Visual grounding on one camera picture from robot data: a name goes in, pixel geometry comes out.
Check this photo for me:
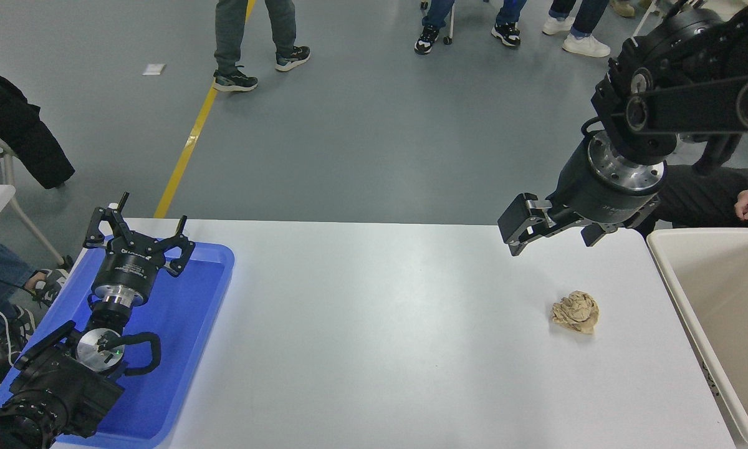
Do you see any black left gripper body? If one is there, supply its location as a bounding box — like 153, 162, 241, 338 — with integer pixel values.
92, 240, 166, 295

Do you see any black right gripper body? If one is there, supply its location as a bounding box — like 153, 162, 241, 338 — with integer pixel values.
547, 138, 663, 230

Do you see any tan paper ball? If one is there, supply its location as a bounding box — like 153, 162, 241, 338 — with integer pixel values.
550, 290, 600, 335

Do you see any blue plastic tray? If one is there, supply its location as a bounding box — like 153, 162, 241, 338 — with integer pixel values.
0, 240, 235, 449

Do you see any white chair with thin legs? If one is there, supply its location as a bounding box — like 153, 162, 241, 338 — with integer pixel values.
0, 109, 67, 268

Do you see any black coat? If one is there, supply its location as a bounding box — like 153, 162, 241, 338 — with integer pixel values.
0, 53, 76, 190

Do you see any standing person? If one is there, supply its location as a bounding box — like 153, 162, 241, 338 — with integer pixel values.
542, 0, 612, 59
213, 0, 312, 94
414, 0, 529, 56

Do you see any large pale plastic bin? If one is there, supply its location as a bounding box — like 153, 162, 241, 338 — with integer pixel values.
646, 228, 748, 449

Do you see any white wheeled chair with seat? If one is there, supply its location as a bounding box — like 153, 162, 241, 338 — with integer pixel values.
633, 0, 656, 38

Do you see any white wheeled chair frame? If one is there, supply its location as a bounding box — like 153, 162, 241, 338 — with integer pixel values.
420, 0, 456, 46

